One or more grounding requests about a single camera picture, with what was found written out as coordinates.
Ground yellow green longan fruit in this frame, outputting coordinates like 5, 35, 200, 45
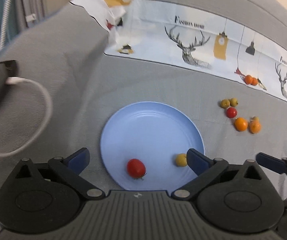
220, 99, 230, 109

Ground bare orange kumquat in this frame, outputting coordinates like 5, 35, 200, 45
234, 117, 248, 132

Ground mandarin orange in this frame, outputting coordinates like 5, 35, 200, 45
244, 75, 253, 85
251, 77, 258, 86

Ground grey sofa cover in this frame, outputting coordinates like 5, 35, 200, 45
0, 3, 287, 192

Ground small tan longan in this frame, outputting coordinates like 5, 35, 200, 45
252, 116, 259, 121

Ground blue plastic plate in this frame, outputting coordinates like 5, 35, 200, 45
100, 102, 205, 192

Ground red cherry tomato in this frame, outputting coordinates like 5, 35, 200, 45
226, 107, 238, 119
127, 159, 146, 179

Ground plastic orange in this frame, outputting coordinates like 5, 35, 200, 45
249, 120, 262, 134

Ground white charging cable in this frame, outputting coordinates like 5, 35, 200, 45
0, 76, 53, 158

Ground deer print white cloth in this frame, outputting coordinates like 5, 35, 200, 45
71, 0, 287, 102

